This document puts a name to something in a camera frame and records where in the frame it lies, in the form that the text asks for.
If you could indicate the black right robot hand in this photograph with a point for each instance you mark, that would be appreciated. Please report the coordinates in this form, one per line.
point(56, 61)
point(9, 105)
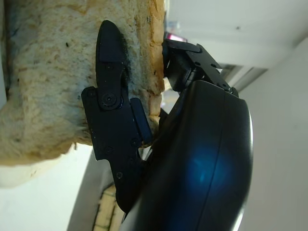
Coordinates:
point(192, 156)

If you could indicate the slice of bread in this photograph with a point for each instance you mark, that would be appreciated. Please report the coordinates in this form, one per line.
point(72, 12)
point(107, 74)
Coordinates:
point(53, 84)

